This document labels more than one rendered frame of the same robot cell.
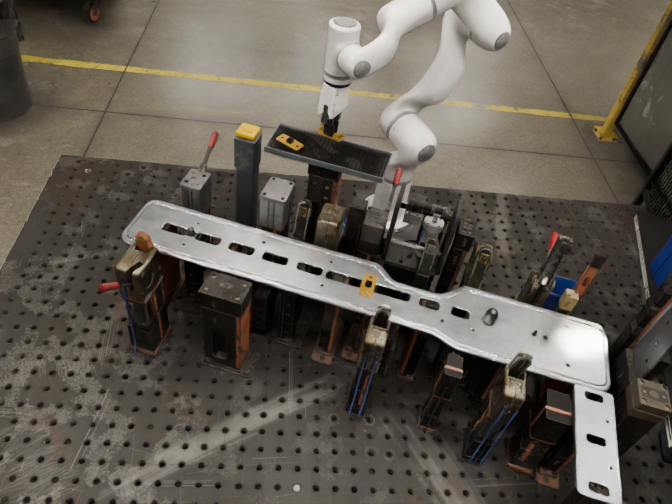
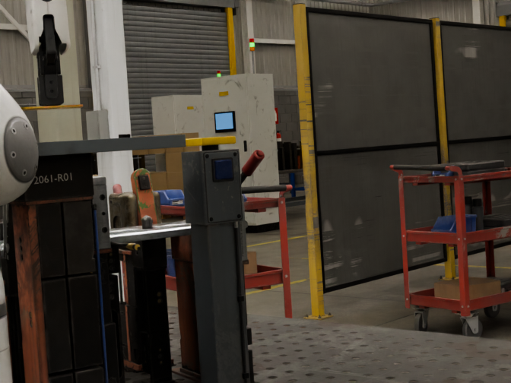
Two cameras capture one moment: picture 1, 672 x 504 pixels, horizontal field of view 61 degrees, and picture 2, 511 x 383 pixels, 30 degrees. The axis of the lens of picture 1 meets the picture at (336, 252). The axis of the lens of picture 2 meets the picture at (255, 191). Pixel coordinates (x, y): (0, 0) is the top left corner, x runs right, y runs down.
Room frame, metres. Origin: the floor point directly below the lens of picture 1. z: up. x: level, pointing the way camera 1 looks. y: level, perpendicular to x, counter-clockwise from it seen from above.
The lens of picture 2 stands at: (2.64, -0.56, 1.15)
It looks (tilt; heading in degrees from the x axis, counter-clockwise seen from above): 3 degrees down; 140
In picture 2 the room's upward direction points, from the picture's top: 4 degrees counter-clockwise
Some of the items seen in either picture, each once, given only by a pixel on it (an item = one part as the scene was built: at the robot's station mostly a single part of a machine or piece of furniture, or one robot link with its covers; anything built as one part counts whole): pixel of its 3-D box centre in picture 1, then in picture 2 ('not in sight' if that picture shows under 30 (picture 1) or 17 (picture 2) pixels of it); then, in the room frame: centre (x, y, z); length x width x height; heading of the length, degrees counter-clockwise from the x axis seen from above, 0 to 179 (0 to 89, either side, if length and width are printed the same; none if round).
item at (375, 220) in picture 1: (366, 261); not in sight; (1.26, -0.10, 0.89); 0.13 x 0.11 x 0.38; 172
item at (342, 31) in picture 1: (342, 47); not in sight; (1.43, 0.08, 1.49); 0.09 x 0.08 x 0.13; 34
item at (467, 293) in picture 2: not in sight; (472, 245); (-0.72, 3.81, 0.49); 0.81 x 0.46 x 0.97; 86
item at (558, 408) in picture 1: (537, 432); not in sight; (0.80, -0.61, 0.84); 0.11 x 0.10 x 0.28; 172
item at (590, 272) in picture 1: (563, 313); not in sight; (1.13, -0.69, 0.95); 0.03 x 0.01 x 0.50; 82
